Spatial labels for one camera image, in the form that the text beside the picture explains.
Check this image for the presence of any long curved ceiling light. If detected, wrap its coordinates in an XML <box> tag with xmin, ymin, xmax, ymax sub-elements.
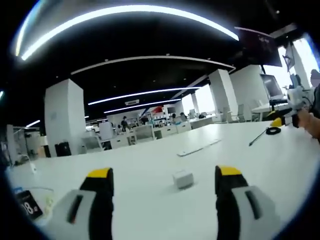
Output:
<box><xmin>20</xmin><ymin>4</ymin><xmax>240</xmax><ymax>62</ymax></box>

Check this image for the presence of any white chair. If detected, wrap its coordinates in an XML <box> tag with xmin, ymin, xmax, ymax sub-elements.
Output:
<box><xmin>234</xmin><ymin>103</ymin><xmax>247</xmax><ymax>123</ymax></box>

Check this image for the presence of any white round table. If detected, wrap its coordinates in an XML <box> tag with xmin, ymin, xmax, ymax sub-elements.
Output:
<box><xmin>251</xmin><ymin>103</ymin><xmax>288</xmax><ymax>122</ymax></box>

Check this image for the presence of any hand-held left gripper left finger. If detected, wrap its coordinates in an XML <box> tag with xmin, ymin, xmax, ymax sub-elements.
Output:
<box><xmin>48</xmin><ymin>167</ymin><xmax>115</xmax><ymax>240</ymax></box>

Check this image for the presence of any monitor screen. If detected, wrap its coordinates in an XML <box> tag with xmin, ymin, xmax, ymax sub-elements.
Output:
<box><xmin>259</xmin><ymin>73</ymin><xmax>284</xmax><ymax>98</ymax></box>

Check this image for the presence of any black price display stand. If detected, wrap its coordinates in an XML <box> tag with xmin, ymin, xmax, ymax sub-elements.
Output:
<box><xmin>13</xmin><ymin>189</ymin><xmax>44</xmax><ymax>221</ymax></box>

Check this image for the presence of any white charger adapter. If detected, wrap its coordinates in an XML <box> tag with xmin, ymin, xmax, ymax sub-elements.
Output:
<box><xmin>172</xmin><ymin>169</ymin><xmax>195</xmax><ymax>190</ymax></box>

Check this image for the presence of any white display counter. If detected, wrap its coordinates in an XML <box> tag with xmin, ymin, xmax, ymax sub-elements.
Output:
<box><xmin>109</xmin><ymin>120</ymin><xmax>193</xmax><ymax>149</ymax></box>

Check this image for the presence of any white desk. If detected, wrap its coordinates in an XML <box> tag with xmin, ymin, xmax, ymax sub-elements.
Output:
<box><xmin>4</xmin><ymin>120</ymin><xmax>320</xmax><ymax>240</ymax></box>

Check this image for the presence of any small white plug with cable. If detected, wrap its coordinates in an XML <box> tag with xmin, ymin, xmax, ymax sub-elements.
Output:
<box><xmin>18</xmin><ymin>155</ymin><xmax>38</xmax><ymax>175</ymax></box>

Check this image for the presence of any black box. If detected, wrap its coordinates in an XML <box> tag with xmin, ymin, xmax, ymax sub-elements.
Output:
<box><xmin>54</xmin><ymin>141</ymin><xmax>72</xmax><ymax>158</ymax></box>

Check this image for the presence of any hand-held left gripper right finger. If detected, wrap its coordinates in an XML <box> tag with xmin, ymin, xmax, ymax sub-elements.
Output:
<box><xmin>214</xmin><ymin>164</ymin><xmax>282</xmax><ymax>240</ymax></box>

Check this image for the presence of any white flat power strip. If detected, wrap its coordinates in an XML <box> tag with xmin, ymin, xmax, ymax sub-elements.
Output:
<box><xmin>176</xmin><ymin>138</ymin><xmax>222</xmax><ymax>158</ymax></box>

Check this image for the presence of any person's dark clothing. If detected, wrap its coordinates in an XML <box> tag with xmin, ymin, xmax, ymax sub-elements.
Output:
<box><xmin>309</xmin><ymin>84</ymin><xmax>320</xmax><ymax>115</ymax></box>

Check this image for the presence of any person's right hand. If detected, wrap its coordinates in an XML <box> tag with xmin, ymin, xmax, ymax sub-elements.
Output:
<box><xmin>297</xmin><ymin>109</ymin><xmax>320</xmax><ymax>140</ymax></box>

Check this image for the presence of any black Type-C cable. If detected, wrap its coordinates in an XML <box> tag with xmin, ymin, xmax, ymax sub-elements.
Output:
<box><xmin>248</xmin><ymin>126</ymin><xmax>283</xmax><ymax>147</ymax></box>

